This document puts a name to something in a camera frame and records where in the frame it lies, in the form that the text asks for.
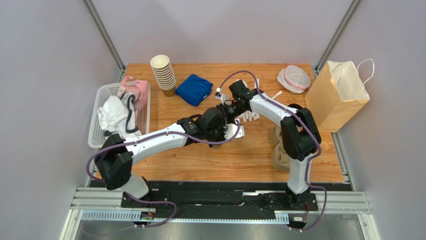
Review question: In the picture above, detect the aluminium frame post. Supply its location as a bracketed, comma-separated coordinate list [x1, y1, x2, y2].
[315, 0, 363, 71]
[82, 0, 126, 73]

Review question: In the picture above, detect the brown paper bag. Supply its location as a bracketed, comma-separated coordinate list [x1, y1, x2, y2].
[305, 58, 375, 133]

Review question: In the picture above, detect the blue folded cloth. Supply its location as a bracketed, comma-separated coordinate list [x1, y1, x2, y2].
[175, 74, 213, 107]

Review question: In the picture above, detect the white crumpled garment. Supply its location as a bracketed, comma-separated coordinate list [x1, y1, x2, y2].
[97, 93, 142, 138]

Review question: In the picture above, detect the right aluminium frame post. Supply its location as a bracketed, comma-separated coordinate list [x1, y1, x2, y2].
[315, 0, 363, 71]

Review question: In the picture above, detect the left aluminium frame post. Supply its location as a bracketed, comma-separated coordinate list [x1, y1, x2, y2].
[82, 0, 126, 73]

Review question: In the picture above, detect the pink cloth item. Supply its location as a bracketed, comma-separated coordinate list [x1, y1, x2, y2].
[117, 75, 150, 112]

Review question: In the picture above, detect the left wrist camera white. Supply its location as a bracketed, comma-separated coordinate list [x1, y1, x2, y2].
[224, 123, 245, 140]

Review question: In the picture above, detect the white plastic basket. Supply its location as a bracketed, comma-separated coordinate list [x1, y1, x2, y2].
[87, 83, 151, 149]

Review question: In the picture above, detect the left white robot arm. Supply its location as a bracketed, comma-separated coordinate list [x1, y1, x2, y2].
[89, 105, 239, 199]

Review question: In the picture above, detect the stack of black lids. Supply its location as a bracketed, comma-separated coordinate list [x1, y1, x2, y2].
[288, 103, 303, 110]

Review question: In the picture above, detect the single brown paper cup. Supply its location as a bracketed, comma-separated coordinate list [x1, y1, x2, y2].
[209, 144, 222, 150]

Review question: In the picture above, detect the stack of paper cups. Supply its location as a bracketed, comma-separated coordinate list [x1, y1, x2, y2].
[150, 54, 176, 98]

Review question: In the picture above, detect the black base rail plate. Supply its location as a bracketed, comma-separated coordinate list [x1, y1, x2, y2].
[89, 179, 354, 221]

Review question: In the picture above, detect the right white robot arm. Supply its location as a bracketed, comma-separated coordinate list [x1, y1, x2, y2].
[215, 80, 321, 209]

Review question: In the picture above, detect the white pink mesh pouch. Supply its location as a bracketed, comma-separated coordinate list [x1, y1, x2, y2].
[277, 65, 311, 94]

